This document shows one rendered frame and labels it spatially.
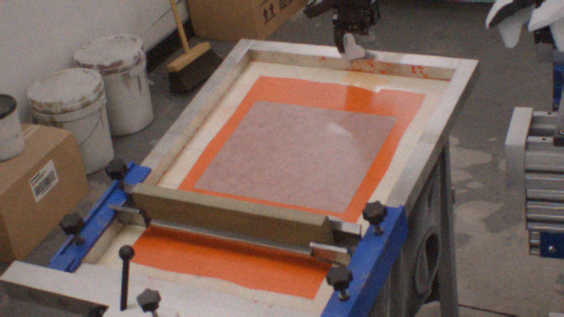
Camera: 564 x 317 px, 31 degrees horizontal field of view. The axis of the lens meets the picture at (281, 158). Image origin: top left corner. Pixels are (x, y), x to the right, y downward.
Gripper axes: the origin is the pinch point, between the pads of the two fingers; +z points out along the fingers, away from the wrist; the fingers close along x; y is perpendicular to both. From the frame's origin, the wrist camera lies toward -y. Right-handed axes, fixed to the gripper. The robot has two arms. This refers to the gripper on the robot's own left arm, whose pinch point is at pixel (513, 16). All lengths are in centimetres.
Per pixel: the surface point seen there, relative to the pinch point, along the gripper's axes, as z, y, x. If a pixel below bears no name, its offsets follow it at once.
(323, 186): -33, 53, 72
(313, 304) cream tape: -8, 60, 55
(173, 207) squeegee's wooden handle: -7, 46, 86
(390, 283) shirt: -39, 78, 66
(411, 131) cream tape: -55, 50, 66
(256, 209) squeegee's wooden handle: -12, 46, 68
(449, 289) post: -88, 119, 93
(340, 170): -38, 52, 72
